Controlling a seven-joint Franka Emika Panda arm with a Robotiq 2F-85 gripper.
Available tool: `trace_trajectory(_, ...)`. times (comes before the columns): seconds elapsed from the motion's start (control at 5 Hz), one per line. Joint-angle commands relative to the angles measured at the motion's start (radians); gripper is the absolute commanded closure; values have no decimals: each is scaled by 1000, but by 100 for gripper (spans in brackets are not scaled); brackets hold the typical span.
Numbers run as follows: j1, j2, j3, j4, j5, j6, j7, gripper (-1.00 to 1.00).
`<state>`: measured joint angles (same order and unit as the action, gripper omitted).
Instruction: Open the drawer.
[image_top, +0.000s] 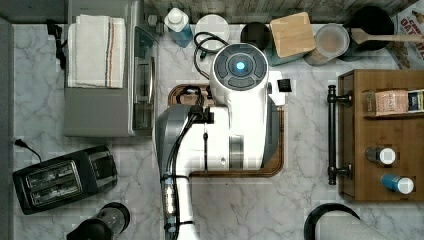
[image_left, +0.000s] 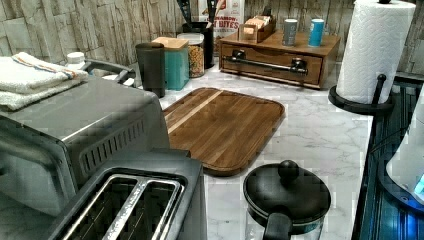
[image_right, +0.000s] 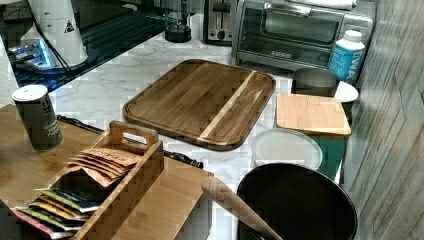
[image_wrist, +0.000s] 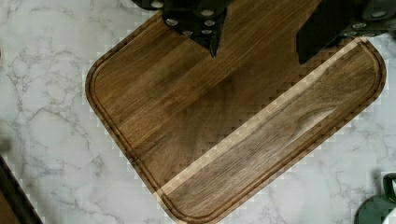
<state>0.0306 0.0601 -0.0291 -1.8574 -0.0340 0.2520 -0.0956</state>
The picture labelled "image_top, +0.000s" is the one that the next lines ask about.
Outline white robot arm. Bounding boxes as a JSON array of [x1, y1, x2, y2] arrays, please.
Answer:
[[153, 43, 280, 240]]

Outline wooden drawer cabinet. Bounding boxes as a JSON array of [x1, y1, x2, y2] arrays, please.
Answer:
[[338, 69, 424, 202]]

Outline large wooden cutting board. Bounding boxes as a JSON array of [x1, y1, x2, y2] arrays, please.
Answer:
[[168, 84, 284, 178]]

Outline silver toaster oven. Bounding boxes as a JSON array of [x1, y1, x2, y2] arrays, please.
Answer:
[[63, 0, 158, 137]]

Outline dark metal cup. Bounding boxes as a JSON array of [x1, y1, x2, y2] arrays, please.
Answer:
[[240, 22, 271, 50]]

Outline blue bottle white cap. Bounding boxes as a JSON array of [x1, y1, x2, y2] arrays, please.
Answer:
[[164, 8, 193, 48]]

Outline folded white striped towel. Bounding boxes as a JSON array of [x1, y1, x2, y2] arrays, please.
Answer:
[[68, 15, 126, 89]]

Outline clear jar white lid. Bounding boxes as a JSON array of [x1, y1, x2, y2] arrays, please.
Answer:
[[303, 23, 350, 66]]

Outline black paper towel holder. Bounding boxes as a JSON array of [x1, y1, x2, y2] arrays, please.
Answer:
[[303, 203, 359, 240]]

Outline wooden spoon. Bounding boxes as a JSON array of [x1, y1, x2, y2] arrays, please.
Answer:
[[351, 28, 424, 44]]

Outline black two-slot toaster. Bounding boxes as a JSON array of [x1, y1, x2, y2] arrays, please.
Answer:
[[12, 146, 118, 215]]

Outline brown tea packets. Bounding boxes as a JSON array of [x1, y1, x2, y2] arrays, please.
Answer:
[[375, 90, 408, 116]]

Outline black pepper shaker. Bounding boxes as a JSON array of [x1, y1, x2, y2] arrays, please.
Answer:
[[365, 146, 396, 165]]

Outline black utensil crock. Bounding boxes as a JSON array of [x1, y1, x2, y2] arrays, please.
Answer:
[[339, 6, 395, 62]]

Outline cookbook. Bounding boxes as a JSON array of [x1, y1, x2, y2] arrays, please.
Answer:
[[386, 0, 424, 70]]

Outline blue spice shaker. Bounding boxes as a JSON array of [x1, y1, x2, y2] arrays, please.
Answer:
[[381, 174, 414, 195]]

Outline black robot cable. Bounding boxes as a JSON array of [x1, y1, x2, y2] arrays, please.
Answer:
[[192, 31, 230, 81]]

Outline black drawer handle bar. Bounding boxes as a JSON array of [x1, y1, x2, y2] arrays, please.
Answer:
[[327, 85, 352, 185]]

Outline black toaster oven cord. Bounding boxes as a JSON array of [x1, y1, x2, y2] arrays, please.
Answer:
[[45, 19, 69, 71]]

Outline black toaster power cord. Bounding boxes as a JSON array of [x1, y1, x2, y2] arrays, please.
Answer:
[[13, 138, 44, 164]]

